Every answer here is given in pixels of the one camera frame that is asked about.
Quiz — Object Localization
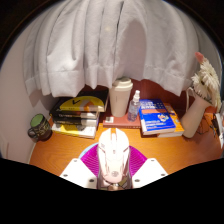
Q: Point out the white lidded tumbler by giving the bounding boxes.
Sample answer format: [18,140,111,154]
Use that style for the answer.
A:
[109,76,134,118]

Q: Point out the black yellow cover book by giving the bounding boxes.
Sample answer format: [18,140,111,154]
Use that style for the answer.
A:
[59,94,110,113]

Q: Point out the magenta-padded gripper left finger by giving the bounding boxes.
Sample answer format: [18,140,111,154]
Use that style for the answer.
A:
[59,145,101,189]

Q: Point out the yellow white thick book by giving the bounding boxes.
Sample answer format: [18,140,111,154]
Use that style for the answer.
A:
[51,121,98,140]

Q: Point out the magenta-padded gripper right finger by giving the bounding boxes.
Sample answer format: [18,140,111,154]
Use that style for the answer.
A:
[128,145,169,189]

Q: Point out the white ceramic vase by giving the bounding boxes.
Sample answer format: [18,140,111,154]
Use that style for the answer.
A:
[179,87,212,139]

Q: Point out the red brown book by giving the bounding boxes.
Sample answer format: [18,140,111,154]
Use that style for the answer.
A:
[102,113,143,129]

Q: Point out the blue cover book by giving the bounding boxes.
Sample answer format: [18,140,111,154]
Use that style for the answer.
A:
[138,98,177,136]

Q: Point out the white flower bouquet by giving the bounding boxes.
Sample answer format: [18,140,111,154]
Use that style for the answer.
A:
[190,51,223,111]

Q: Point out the green mug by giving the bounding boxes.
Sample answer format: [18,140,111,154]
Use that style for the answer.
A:
[27,113,53,143]

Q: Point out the pink computer mouse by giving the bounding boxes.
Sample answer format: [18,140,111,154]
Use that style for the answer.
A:
[97,127,131,184]

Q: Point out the clear spray bottle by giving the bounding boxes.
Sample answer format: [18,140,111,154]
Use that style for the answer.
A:
[127,89,142,122]

